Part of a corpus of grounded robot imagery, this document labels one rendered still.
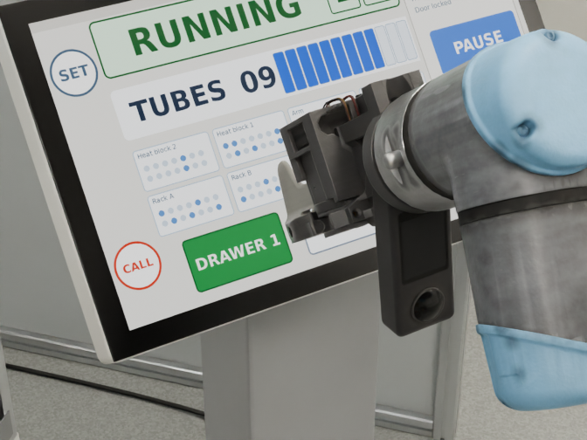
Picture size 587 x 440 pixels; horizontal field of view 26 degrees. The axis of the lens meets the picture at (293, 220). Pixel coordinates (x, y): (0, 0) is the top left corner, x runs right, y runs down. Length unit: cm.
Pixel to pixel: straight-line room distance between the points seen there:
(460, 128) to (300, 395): 73
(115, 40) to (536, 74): 53
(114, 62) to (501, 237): 52
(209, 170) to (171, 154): 4
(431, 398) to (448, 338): 16
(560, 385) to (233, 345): 69
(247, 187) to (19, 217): 134
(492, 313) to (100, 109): 51
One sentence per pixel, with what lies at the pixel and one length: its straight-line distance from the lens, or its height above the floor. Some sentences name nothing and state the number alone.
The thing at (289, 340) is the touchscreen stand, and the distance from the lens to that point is 130.
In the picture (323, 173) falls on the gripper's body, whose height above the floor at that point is 120.
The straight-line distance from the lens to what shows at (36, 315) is 254.
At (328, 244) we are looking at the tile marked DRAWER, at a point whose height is 99.
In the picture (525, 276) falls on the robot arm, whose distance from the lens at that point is 66.
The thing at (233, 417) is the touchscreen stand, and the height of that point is 70.
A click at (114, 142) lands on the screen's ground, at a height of 110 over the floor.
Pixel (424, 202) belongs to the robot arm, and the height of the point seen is 123.
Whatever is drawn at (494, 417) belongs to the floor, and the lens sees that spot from 243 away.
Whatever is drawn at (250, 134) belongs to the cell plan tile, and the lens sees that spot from 112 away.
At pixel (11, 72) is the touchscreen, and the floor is 115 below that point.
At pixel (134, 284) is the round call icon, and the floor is 100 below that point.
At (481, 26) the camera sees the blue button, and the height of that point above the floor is 111.
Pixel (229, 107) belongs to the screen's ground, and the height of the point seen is 110.
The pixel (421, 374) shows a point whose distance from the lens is 230.
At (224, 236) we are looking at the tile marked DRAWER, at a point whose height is 102.
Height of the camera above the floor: 164
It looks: 34 degrees down
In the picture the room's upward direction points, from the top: straight up
